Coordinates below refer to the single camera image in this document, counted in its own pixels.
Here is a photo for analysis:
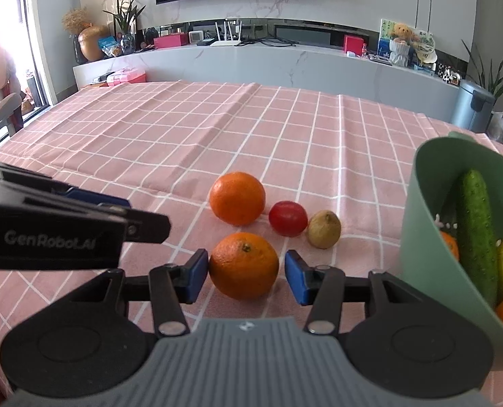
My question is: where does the tall leaf potted plant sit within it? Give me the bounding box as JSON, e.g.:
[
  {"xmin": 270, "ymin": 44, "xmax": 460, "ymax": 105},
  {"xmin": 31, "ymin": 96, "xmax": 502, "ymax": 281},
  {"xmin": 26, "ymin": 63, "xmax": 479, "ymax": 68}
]
[{"xmin": 461, "ymin": 40, "xmax": 503, "ymax": 101}]

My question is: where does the red box on console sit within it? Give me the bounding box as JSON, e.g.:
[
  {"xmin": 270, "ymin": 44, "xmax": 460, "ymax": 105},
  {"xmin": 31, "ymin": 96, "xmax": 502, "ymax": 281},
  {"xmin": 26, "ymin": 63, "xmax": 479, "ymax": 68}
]
[{"xmin": 343, "ymin": 35, "xmax": 366, "ymax": 56}]

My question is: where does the pink checkered tablecloth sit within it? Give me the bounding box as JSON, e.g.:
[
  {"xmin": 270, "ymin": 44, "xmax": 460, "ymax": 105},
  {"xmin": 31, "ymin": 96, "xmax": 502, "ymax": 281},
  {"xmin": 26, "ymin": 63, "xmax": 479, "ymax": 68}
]
[{"xmin": 0, "ymin": 82, "xmax": 495, "ymax": 406}]

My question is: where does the white plastic bag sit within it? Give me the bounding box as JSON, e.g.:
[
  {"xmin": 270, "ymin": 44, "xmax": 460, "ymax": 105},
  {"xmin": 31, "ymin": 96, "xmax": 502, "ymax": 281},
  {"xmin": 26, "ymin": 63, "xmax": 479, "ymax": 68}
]
[{"xmin": 487, "ymin": 111, "xmax": 503, "ymax": 142}]

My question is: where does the red tomato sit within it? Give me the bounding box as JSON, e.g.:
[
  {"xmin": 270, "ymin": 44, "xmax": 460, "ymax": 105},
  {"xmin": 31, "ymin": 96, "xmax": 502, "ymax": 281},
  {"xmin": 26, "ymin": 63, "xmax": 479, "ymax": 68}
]
[{"xmin": 268, "ymin": 200, "xmax": 308, "ymax": 237}]

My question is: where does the brown kiwi back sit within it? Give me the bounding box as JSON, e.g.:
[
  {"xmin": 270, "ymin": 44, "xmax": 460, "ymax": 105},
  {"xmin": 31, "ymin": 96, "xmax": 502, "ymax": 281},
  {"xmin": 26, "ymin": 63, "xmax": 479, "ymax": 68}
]
[{"xmin": 307, "ymin": 210, "xmax": 342, "ymax": 249}]

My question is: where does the white wifi router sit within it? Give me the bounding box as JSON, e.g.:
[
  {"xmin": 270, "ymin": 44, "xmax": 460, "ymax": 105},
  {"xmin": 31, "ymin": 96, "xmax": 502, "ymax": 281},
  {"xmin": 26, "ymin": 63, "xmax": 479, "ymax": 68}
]
[{"xmin": 211, "ymin": 19, "xmax": 242, "ymax": 47}]

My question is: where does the brown round vase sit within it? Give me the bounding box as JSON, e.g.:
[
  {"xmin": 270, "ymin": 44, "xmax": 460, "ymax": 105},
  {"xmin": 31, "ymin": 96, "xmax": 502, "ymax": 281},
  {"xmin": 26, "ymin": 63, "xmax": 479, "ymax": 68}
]
[{"xmin": 78, "ymin": 25, "xmax": 110, "ymax": 62}]

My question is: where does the pink box on console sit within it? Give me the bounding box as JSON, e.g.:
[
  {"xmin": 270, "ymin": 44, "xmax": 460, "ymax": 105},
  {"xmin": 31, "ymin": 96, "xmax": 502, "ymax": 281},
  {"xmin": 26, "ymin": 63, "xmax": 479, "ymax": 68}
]
[{"xmin": 153, "ymin": 32, "xmax": 189, "ymax": 50}]

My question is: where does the white tv console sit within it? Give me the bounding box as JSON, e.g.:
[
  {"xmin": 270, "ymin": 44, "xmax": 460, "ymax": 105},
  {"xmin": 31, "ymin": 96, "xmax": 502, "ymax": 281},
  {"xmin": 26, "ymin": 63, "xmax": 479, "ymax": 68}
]
[{"xmin": 73, "ymin": 43, "xmax": 458, "ymax": 121}]

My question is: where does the left potted green plant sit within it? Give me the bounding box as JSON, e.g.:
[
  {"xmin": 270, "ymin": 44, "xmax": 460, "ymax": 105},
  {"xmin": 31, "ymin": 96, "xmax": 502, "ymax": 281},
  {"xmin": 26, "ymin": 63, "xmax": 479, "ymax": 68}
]
[{"xmin": 103, "ymin": 0, "xmax": 146, "ymax": 54}]

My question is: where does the green colander bowl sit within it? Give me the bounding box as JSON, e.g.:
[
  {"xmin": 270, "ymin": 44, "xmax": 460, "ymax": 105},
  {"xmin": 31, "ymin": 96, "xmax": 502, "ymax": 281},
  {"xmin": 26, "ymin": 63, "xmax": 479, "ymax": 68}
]
[{"xmin": 400, "ymin": 131, "xmax": 503, "ymax": 370}]

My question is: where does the green cucumber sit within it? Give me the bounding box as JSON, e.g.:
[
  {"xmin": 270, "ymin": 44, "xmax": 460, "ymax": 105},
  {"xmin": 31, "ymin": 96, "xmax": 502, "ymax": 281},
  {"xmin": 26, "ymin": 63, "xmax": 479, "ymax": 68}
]
[{"xmin": 454, "ymin": 169, "xmax": 499, "ymax": 308}]

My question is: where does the pink box on floor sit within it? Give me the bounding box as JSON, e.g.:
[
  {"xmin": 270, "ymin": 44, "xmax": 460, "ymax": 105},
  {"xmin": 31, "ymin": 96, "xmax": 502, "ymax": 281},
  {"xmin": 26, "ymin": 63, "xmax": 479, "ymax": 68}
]
[{"xmin": 106, "ymin": 68, "xmax": 147, "ymax": 86}]

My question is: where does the teddy bear bouquet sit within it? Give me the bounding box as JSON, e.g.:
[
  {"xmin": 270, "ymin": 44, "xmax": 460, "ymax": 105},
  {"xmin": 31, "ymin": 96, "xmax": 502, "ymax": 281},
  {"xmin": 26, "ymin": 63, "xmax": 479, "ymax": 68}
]
[{"xmin": 389, "ymin": 23, "xmax": 414, "ymax": 67}]

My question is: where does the blue-grey trash bin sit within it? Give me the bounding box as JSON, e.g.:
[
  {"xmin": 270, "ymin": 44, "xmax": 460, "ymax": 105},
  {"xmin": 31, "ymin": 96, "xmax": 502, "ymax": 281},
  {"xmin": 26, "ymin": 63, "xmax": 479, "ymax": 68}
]
[{"xmin": 451, "ymin": 80, "xmax": 495, "ymax": 133}]

